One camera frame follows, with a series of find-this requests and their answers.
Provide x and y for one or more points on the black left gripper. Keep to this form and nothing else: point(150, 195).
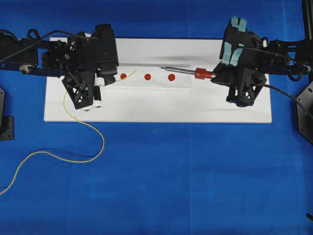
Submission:
point(76, 60)

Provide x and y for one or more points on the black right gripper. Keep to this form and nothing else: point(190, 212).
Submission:
point(244, 82)

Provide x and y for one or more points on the orange handled soldering iron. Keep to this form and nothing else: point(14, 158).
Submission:
point(198, 73)

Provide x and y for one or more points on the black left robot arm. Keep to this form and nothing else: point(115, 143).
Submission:
point(25, 54)

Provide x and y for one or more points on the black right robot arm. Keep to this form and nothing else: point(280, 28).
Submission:
point(281, 59)

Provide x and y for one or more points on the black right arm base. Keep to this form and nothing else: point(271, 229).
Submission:
point(305, 107)

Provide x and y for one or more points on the large white base board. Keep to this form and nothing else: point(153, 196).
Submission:
point(203, 102)

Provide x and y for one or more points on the small white marked plate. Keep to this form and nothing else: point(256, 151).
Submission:
point(136, 76)

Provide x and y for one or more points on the blue table cloth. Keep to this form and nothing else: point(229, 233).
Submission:
point(156, 178)

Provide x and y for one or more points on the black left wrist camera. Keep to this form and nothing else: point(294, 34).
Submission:
point(106, 53)

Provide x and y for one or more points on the taped right wrist camera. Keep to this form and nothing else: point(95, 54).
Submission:
point(233, 40)

